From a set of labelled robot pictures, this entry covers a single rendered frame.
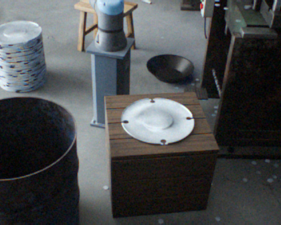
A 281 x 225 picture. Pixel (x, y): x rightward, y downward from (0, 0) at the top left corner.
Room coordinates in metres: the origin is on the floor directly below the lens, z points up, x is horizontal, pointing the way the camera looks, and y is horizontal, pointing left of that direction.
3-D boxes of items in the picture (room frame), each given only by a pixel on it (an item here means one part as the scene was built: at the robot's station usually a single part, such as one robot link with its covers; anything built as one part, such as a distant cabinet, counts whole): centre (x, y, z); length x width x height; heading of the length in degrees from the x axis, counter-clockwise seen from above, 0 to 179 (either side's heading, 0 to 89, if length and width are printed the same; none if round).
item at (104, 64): (1.67, 0.16, 0.23); 0.19 x 0.19 x 0.45; 76
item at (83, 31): (2.44, 0.26, 0.16); 0.34 x 0.24 x 0.34; 64
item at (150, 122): (1.23, -0.07, 0.35); 0.29 x 0.29 x 0.01
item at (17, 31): (2.02, 0.73, 0.32); 0.29 x 0.29 x 0.01
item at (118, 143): (1.23, -0.07, 0.18); 0.40 x 0.38 x 0.35; 100
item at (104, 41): (1.67, 0.16, 0.50); 0.15 x 0.15 x 0.10
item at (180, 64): (2.14, -0.17, 0.04); 0.30 x 0.30 x 0.07
